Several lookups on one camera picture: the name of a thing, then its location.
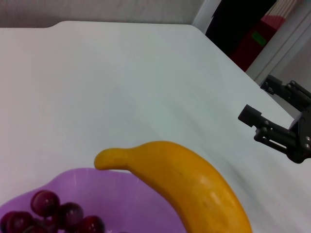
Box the purple wavy plastic bowl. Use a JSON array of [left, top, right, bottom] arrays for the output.
[[0, 167, 188, 233]]

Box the dark red grape bunch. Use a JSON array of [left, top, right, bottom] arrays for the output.
[[0, 190, 106, 233]]

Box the yellow banana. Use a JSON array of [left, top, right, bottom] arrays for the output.
[[94, 140, 254, 233]]

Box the white frame post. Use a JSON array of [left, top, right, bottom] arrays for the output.
[[245, 0, 311, 85]]

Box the pink-topped red box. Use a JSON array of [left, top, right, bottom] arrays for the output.
[[261, 15, 288, 33]]

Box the black background cabinet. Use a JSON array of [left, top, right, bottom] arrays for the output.
[[205, 0, 277, 57]]

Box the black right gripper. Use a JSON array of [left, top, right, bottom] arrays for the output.
[[238, 74, 311, 164]]

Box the red box with green label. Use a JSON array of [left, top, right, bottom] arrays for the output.
[[230, 20, 276, 72]]

